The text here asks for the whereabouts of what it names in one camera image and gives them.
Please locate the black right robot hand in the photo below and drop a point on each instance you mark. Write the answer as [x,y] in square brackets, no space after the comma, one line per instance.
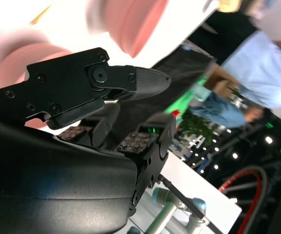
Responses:
[45,182]

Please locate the pink plastic bowl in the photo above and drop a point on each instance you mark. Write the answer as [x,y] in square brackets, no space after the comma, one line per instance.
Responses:
[97,17]
[140,24]
[16,63]

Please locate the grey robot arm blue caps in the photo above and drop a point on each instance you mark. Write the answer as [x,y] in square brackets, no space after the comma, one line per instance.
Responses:
[169,209]

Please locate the black stand pole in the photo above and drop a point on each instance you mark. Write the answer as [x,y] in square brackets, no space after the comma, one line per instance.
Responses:
[186,202]

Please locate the green potted plant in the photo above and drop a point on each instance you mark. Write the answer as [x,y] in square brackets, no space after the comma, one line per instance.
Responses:
[198,129]

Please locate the green cloth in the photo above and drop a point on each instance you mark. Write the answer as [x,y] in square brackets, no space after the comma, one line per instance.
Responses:
[186,100]

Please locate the thin orange wood sliver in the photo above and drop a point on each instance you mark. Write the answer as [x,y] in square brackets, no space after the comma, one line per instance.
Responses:
[40,14]

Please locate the black cloth backdrop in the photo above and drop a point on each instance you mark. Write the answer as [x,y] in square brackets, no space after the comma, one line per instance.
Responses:
[179,73]

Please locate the person in denim shirt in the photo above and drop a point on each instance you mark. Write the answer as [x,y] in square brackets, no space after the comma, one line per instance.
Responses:
[218,109]

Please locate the brown cardboard box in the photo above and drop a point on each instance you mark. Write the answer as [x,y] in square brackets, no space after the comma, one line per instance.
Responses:
[221,81]

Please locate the man in light blue shirt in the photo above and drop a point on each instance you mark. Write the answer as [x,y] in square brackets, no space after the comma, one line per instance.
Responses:
[264,73]

